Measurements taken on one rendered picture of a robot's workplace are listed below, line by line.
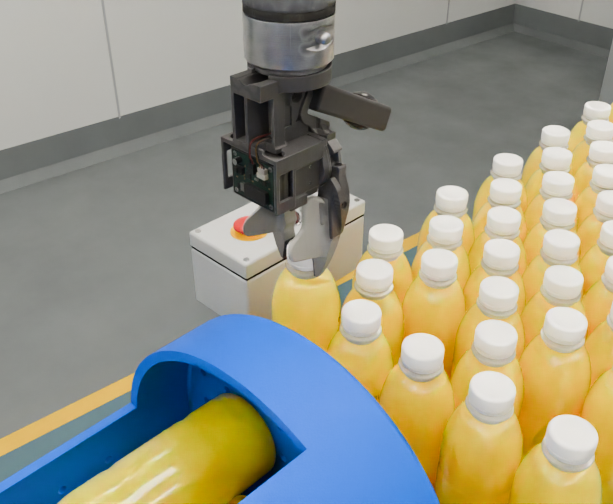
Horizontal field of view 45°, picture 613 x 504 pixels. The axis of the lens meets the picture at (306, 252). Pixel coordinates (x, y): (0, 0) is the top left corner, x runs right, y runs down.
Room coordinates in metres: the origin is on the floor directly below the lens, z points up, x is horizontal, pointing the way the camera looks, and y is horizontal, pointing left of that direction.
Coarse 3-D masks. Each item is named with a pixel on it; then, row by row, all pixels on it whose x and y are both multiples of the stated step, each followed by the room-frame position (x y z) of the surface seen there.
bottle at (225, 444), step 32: (192, 416) 0.40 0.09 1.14; (224, 416) 0.40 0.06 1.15; (256, 416) 0.40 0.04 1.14; (160, 448) 0.37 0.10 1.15; (192, 448) 0.37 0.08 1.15; (224, 448) 0.37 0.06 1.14; (256, 448) 0.38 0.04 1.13; (96, 480) 0.34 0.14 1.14; (128, 480) 0.34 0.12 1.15; (160, 480) 0.34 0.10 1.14; (192, 480) 0.35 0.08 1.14; (224, 480) 0.36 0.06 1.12; (256, 480) 0.38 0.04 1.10
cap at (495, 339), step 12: (480, 324) 0.55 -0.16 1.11; (492, 324) 0.55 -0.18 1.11; (504, 324) 0.55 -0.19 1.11; (480, 336) 0.53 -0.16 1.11; (492, 336) 0.53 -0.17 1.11; (504, 336) 0.53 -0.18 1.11; (516, 336) 0.53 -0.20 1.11; (480, 348) 0.53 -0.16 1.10; (492, 348) 0.52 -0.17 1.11; (504, 348) 0.52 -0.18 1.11
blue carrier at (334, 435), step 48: (192, 336) 0.41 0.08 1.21; (240, 336) 0.39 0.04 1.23; (288, 336) 0.39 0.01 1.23; (144, 384) 0.43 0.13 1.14; (192, 384) 0.47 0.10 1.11; (240, 384) 0.34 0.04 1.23; (288, 384) 0.34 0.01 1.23; (336, 384) 0.35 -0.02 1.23; (96, 432) 0.41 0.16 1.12; (144, 432) 0.44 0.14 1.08; (288, 432) 0.31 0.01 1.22; (336, 432) 0.32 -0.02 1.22; (384, 432) 0.32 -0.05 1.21; (48, 480) 0.38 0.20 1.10; (288, 480) 0.28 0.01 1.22; (336, 480) 0.29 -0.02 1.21; (384, 480) 0.30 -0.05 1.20
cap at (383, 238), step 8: (384, 224) 0.73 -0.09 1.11; (376, 232) 0.71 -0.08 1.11; (384, 232) 0.71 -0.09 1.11; (392, 232) 0.71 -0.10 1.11; (400, 232) 0.71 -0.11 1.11; (376, 240) 0.70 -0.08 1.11; (384, 240) 0.70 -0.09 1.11; (392, 240) 0.70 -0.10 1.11; (400, 240) 0.70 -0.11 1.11; (376, 248) 0.70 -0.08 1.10; (384, 248) 0.70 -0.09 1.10; (392, 248) 0.70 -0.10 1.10; (400, 248) 0.71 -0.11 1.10
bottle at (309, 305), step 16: (288, 272) 0.62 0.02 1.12; (304, 272) 0.60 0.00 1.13; (288, 288) 0.60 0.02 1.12; (304, 288) 0.60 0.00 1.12; (320, 288) 0.60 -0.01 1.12; (336, 288) 0.62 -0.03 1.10; (272, 304) 0.61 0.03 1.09; (288, 304) 0.59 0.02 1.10; (304, 304) 0.59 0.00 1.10; (320, 304) 0.59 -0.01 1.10; (336, 304) 0.61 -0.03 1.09; (272, 320) 0.61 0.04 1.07; (288, 320) 0.59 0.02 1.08; (304, 320) 0.59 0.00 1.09; (320, 320) 0.59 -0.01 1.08; (336, 320) 0.60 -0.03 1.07; (304, 336) 0.59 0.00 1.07; (320, 336) 0.59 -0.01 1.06
